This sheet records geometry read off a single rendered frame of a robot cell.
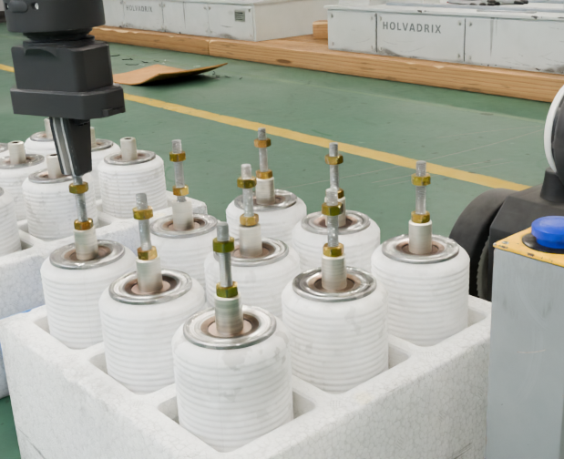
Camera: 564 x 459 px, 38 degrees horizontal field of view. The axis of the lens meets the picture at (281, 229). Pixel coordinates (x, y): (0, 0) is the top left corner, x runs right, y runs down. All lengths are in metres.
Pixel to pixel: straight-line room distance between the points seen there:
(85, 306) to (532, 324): 0.42
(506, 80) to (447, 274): 2.18
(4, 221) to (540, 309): 0.70
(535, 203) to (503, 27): 1.95
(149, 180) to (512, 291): 0.67
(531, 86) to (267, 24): 1.63
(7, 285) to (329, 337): 0.51
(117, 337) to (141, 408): 0.07
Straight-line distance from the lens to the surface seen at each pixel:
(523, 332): 0.67
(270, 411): 0.66
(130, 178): 1.19
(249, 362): 0.63
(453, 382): 0.79
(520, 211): 1.11
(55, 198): 1.13
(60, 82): 0.78
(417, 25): 3.27
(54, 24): 0.76
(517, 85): 2.91
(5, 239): 1.11
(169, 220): 0.93
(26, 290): 1.10
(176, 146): 0.88
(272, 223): 0.94
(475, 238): 1.13
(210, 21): 4.35
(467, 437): 0.84
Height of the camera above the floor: 0.55
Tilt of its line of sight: 20 degrees down
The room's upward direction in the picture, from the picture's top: 3 degrees counter-clockwise
